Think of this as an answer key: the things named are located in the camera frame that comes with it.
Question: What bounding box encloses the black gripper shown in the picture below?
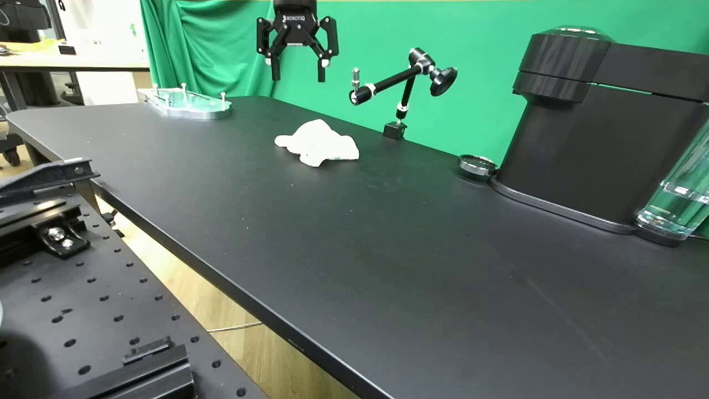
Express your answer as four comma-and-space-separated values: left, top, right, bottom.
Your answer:
254, 0, 341, 85

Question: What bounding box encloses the white cloth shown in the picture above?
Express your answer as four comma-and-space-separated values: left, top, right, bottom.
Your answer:
271, 117, 363, 168

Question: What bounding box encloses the clear round plate with pins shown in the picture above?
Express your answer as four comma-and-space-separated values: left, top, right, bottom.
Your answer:
142, 82, 235, 121

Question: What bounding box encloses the green backdrop curtain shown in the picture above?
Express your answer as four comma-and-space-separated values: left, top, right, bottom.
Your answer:
139, 0, 709, 170

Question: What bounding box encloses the white cabinet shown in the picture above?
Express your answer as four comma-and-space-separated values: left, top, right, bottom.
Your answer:
54, 0, 151, 107

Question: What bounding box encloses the round black mesh disc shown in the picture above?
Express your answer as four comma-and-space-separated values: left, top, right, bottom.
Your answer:
459, 154, 499, 182

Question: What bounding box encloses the wooden desk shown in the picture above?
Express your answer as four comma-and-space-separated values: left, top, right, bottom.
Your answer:
0, 41, 151, 107

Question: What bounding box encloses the black coffee machine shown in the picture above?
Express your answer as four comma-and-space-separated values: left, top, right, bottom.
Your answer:
490, 27, 709, 237

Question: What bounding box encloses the black perforated breadboard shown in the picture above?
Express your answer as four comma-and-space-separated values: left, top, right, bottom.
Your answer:
0, 196, 269, 399

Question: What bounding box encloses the black clamp block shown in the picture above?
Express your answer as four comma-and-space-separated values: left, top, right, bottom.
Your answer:
41, 338, 198, 399

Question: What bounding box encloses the clear water tank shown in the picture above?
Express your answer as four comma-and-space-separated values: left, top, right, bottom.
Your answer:
636, 119, 709, 249

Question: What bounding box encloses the black mounting bracket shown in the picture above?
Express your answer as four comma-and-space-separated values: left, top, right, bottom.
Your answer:
0, 155, 100, 271

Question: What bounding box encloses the black screw mount block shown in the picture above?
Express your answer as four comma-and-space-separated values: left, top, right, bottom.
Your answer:
38, 219, 93, 260

